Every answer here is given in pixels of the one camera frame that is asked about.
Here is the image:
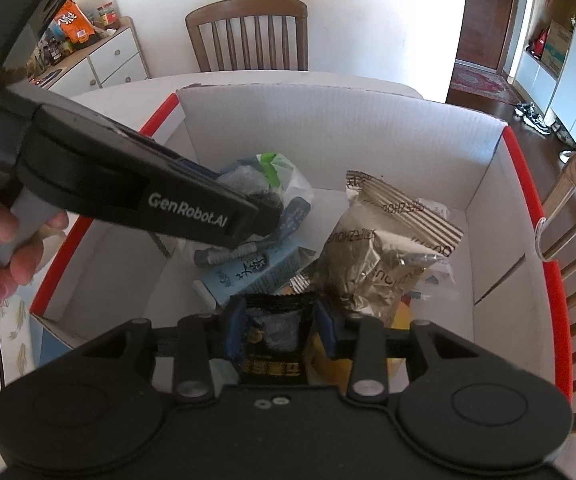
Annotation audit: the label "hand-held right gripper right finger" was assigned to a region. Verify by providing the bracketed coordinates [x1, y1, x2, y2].
[314, 302, 488, 402]

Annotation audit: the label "red patterned rug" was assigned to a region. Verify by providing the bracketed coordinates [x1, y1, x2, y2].
[449, 61, 520, 106]

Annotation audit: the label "yellow packet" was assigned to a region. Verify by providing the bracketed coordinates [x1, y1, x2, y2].
[302, 304, 415, 377]

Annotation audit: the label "red cardboard box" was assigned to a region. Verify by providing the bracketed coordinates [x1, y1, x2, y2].
[30, 84, 575, 411]

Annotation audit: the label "silver snack bag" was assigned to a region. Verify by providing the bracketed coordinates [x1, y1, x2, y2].
[313, 170, 465, 319]

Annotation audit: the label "black snack packet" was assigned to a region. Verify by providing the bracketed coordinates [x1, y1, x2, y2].
[238, 291, 319, 387]

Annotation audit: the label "brown cardboard carton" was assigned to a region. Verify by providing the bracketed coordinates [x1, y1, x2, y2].
[540, 22, 574, 79]

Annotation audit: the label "glass spice jars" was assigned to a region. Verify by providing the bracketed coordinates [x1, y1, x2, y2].
[96, 2, 122, 30]

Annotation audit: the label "grey tube packet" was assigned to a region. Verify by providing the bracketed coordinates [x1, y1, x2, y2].
[193, 237, 282, 267]

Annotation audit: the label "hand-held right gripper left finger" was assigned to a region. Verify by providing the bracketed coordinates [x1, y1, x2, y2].
[74, 301, 247, 402]

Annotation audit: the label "white marble desktop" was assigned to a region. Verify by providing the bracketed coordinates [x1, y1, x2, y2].
[0, 71, 426, 427]

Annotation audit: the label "light blue carton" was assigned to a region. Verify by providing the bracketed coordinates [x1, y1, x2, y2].
[200, 244, 317, 311]

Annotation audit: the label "wooden chair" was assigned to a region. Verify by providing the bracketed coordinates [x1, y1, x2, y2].
[185, 0, 310, 74]
[533, 151, 576, 433]

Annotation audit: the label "pair of sneakers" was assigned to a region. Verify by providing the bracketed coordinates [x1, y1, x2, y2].
[514, 102, 552, 134]

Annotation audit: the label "red bag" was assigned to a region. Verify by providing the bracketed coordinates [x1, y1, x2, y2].
[525, 25, 552, 57]

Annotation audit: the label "white drawer cabinet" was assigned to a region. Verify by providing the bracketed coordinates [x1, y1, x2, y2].
[27, 16, 151, 97]

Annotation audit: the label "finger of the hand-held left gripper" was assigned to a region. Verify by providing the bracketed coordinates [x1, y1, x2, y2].
[137, 157, 284, 252]
[115, 126, 222, 184]

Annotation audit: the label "dark brown door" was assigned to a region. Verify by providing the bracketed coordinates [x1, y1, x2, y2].
[445, 0, 537, 104]

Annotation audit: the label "white tissue pack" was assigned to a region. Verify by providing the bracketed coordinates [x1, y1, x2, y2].
[215, 152, 315, 242]

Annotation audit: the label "orange snack bag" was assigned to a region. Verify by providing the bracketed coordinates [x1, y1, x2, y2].
[53, 0, 97, 44]

